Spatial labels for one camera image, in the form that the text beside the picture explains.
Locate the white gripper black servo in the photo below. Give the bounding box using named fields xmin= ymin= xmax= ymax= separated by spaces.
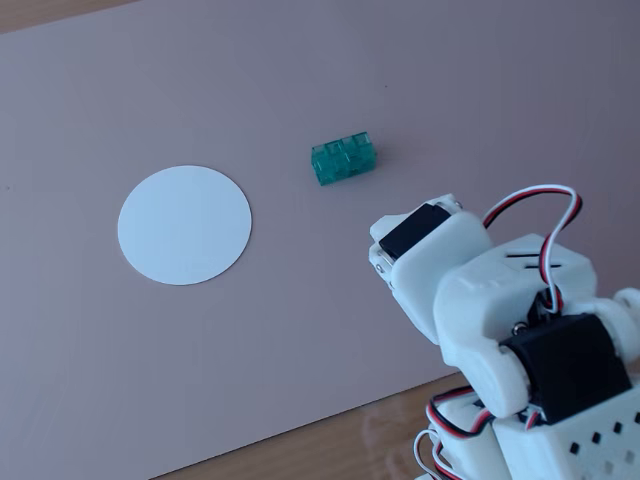
xmin=368 ymin=192 xmax=495 ymax=347

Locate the teal lego brick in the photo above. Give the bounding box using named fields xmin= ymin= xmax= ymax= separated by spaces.
xmin=310 ymin=130 xmax=378 ymax=188

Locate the white paper circle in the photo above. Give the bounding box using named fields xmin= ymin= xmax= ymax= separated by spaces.
xmin=117 ymin=164 xmax=254 ymax=287

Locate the pink table mat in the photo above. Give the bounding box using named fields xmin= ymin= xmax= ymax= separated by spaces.
xmin=0 ymin=0 xmax=640 ymax=480

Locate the red white black servo cable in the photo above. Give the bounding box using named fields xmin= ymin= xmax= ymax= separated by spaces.
xmin=412 ymin=388 xmax=495 ymax=480
xmin=481 ymin=183 xmax=585 ymax=314

